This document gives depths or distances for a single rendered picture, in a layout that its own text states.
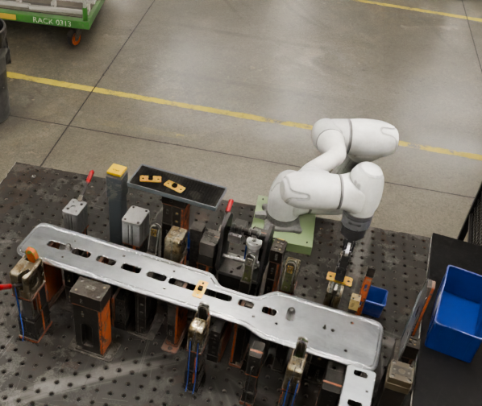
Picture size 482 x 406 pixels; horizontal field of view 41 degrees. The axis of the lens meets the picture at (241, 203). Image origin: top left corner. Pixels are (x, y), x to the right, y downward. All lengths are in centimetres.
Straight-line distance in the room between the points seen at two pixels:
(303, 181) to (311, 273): 115
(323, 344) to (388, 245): 101
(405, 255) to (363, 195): 133
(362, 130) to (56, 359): 141
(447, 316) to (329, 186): 85
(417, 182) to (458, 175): 36
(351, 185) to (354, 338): 68
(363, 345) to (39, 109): 355
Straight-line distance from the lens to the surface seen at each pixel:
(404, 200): 465
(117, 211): 272
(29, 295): 242
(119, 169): 262
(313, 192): 181
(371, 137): 239
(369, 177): 183
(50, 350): 260
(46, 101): 529
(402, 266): 309
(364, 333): 235
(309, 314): 235
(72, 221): 260
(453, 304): 252
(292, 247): 298
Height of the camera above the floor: 275
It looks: 40 degrees down
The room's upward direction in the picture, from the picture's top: 8 degrees clockwise
